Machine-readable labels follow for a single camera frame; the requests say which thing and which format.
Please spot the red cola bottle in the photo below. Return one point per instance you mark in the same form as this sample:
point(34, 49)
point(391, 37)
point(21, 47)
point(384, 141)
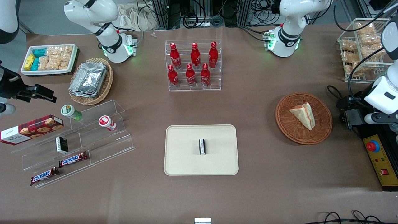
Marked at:
point(195, 56)
point(173, 77)
point(205, 76)
point(190, 76)
point(213, 56)
point(175, 57)

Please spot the stacked aluminium foil containers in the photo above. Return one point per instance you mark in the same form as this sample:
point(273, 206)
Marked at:
point(88, 79)

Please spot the clear acrylic step shelf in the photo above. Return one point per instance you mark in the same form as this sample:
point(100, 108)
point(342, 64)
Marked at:
point(105, 146)

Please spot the teal snack pack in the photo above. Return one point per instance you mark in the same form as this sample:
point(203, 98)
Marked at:
point(35, 64)
point(40, 52)

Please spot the red tartan cookie box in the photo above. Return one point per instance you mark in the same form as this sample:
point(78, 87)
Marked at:
point(31, 129)

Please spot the grey metal plate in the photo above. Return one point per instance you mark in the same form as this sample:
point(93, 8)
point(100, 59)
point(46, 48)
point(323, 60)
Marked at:
point(353, 119)

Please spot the crumpled beige cloth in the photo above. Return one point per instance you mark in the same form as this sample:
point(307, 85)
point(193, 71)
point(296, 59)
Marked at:
point(130, 17)

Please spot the black table machine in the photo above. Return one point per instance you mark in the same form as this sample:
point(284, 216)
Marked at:
point(363, 129)

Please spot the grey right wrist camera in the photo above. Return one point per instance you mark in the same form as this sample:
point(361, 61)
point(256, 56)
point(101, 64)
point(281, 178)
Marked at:
point(6, 109)

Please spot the yellow snack pack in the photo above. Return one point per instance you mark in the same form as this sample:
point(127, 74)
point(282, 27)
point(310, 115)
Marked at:
point(29, 62)

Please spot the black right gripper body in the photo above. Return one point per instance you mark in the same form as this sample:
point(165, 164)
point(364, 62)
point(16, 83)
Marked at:
point(8, 84)

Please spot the red emergency stop button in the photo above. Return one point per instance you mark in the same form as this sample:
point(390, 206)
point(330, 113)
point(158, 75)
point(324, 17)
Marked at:
point(372, 146)

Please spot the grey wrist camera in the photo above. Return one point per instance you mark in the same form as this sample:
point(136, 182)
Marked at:
point(6, 109)
point(381, 118)

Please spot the oval light wicker basket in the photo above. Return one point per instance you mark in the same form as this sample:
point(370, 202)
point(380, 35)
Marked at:
point(107, 84)

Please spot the round brown wicker basket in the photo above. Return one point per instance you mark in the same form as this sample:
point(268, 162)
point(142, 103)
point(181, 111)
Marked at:
point(289, 124)

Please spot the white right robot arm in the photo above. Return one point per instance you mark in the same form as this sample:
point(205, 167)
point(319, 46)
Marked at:
point(112, 43)

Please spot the red capped small bottle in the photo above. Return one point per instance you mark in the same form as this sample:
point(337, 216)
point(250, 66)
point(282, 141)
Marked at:
point(106, 122)

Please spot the beige plastic tray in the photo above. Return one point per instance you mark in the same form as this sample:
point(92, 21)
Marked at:
point(186, 155)

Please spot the white rectangular snack tray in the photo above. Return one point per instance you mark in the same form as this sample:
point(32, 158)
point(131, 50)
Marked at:
point(28, 72)

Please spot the clear rice cracker bag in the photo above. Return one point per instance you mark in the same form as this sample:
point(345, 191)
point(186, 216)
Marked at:
point(59, 51)
point(65, 62)
point(49, 63)

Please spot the clear acrylic bottle rack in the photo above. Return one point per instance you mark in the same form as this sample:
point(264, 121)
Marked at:
point(214, 84)

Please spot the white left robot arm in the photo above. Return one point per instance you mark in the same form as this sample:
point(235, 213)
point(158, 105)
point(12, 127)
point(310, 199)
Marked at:
point(287, 34)

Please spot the green capped small bottle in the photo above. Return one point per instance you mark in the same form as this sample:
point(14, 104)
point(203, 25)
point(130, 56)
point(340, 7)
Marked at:
point(70, 112)

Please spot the triangular sandwich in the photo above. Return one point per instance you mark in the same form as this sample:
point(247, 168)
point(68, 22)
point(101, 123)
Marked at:
point(304, 114)

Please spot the small black white box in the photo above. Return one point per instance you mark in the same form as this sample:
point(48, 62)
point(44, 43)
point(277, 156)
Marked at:
point(61, 145)
point(202, 146)

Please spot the yellow black control box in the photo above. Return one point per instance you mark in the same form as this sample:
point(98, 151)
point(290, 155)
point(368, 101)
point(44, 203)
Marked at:
point(384, 161)

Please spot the small white edge block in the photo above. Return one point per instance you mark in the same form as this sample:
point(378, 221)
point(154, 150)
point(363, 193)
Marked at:
point(202, 221)

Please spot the clear cracker snack bag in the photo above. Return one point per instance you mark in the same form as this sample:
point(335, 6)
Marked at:
point(366, 29)
point(354, 70)
point(373, 51)
point(350, 57)
point(371, 39)
point(349, 45)

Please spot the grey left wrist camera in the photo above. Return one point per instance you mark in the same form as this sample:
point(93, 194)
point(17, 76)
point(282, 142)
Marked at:
point(381, 118)

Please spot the brown snickers bar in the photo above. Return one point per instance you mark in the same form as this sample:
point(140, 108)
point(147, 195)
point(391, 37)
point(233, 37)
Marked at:
point(43, 176)
point(73, 159)

